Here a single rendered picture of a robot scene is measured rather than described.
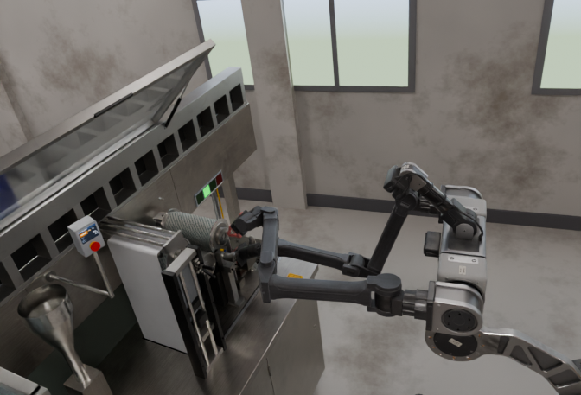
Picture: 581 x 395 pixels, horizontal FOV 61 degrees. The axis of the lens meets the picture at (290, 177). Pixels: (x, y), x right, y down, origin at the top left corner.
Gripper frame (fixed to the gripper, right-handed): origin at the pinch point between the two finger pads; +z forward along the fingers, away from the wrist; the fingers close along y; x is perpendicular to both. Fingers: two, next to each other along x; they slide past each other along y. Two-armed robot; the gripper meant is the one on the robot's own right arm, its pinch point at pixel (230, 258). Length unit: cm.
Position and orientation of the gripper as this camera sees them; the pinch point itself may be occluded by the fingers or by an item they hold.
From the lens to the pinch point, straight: 231.2
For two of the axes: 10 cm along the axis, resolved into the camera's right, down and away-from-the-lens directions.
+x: -5.5, -8.0, -2.4
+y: 4.3, -5.2, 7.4
